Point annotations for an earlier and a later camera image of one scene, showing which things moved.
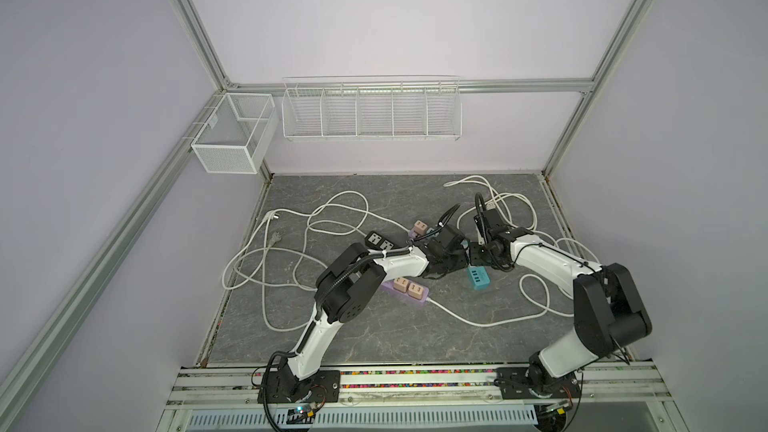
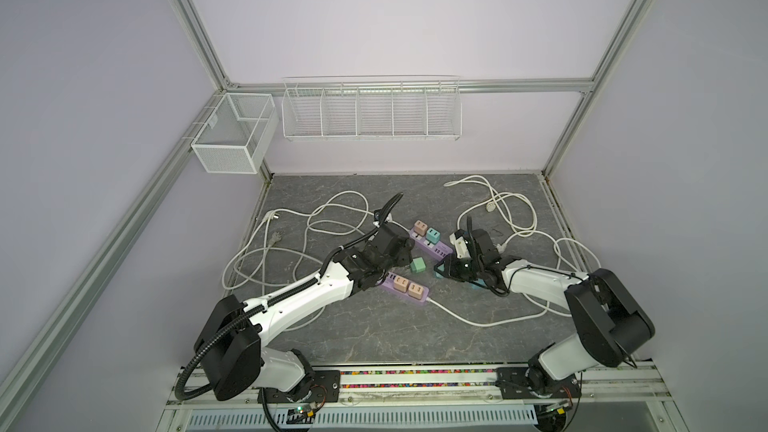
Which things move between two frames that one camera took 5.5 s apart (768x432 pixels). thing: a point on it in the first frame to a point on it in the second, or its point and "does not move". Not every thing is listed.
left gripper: (463, 261) to (405, 256)
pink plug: (420, 227) does not move
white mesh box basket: (237, 135) does not move
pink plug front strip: (400, 284) does not move
